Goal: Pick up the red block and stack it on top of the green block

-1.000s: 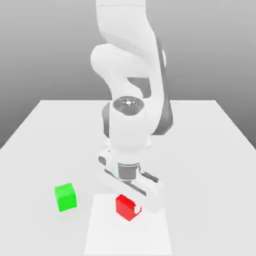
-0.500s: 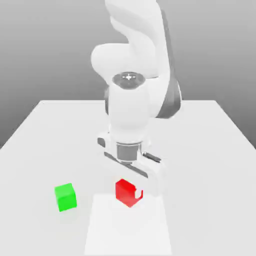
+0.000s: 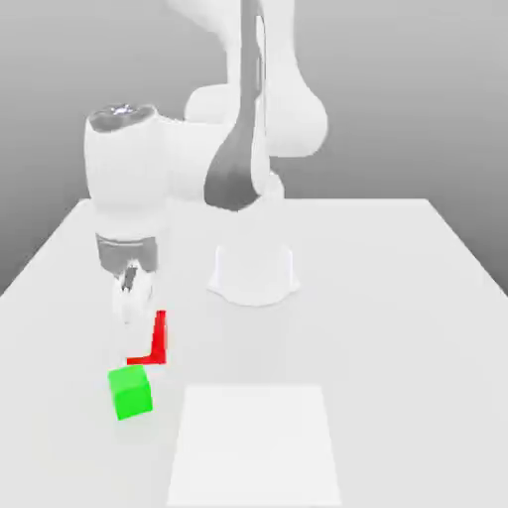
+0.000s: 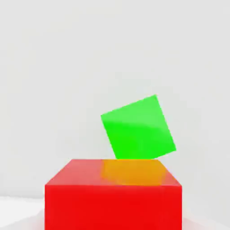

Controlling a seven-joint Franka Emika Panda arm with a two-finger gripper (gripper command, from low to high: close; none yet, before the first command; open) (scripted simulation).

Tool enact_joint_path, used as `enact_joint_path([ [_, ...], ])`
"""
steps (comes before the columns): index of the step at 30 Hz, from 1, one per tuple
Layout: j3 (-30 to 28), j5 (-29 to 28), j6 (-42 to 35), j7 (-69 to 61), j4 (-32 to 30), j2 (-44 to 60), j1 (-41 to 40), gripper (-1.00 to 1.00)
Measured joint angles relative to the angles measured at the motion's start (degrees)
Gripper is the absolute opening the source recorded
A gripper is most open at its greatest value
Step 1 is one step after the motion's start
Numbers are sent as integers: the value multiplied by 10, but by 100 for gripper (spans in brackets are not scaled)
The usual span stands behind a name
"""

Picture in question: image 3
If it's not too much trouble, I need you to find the small red cube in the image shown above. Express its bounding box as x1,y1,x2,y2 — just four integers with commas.
126,310,169,367

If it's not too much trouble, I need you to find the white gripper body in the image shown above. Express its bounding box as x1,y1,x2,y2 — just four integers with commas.
111,277,157,357

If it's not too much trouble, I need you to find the small green cube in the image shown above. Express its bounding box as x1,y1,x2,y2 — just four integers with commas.
107,364,155,423

